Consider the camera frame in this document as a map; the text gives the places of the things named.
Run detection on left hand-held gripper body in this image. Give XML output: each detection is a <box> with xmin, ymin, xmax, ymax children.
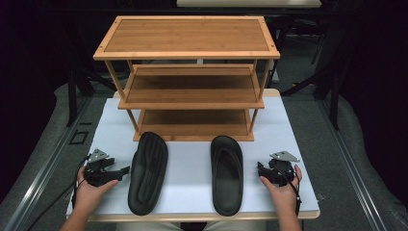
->
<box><xmin>84</xmin><ymin>148</ymin><xmax>114</xmax><ymax>188</ymax></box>

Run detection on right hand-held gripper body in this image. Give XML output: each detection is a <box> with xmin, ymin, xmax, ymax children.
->
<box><xmin>268</xmin><ymin>150</ymin><xmax>301</xmax><ymax>188</ymax></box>

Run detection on black slipper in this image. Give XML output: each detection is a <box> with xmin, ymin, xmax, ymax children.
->
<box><xmin>210</xmin><ymin>135</ymin><xmax>244</xmax><ymax>218</ymax></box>
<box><xmin>127</xmin><ymin>131</ymin><xmax>169</xmax><ymax>217</ymax></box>

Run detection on wooden shoe rack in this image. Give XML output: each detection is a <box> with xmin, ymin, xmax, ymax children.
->
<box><xmin>92</xmin><ymin>14</ymin><xmax>281</xmax><ymax>142</ymax></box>

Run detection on person's left hand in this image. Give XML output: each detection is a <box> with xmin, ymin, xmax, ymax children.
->
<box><xmin>72</xmin><ymin>165</ymin><xmax>119</xmax><ymax>214</ymax></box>

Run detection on person's right hand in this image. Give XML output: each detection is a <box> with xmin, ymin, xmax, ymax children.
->
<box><xmin>259</xmin><ymin>164</ymin><xmax>303</xmax><ymax>215</ymax></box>

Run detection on black square floor socket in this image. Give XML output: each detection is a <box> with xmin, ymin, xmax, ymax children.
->
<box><xmin>69</xmin><ymin>129</ymin><xmax>89</xmax><ymax>145</ymax></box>

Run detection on white table mat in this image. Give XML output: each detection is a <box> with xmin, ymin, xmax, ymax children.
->
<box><xmin>65</xmin><ymin>96</ymin><xmax>320</xmax><ymax>216</ymax></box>

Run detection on black metal stand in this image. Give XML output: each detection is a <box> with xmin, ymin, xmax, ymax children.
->
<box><xmin>280</xmin><ymin>32</ymin><xmax>354</xmax><ymax>131</ymax></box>
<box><xmin>65</xmin><ymin>18</ymin><xmax>116</xmax><ymax>128</ymax></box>

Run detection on white background table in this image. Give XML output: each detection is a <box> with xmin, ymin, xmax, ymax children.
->
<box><xmin>176</xmin><ymin>0</ymin><xmax>322</xmax><ymax>9</ymax></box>

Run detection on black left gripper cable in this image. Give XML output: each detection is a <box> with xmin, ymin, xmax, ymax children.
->
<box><xmin>27</xmin><ymin>153</ymin><xmax>92</xmax><ymax>231</ymax></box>

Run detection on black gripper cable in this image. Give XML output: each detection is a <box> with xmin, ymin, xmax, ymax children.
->
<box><xmin>274</xmin><ymin>163</ymin><xmax>302</xmax><ymax>217</ymax></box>
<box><xmin>27</xmin><ymin>153</ymin><xmax>92</xmax><ymax>231</ymax></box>

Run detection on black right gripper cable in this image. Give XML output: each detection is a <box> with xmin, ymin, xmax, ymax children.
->
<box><xmin>274</xmin><ymin>163</ymin><xmax>302</xmax><ymax>217</ymax></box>

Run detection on metal floor rail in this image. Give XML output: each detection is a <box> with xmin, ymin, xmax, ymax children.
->
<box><xmin>316</xmin><ymin>97</ymin><xmax>389</xmax><ymax>231</ymax></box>
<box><xmin>3</xmin><ymin>95</ymin><xmax>94</xmax><ymax>231</ymax></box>

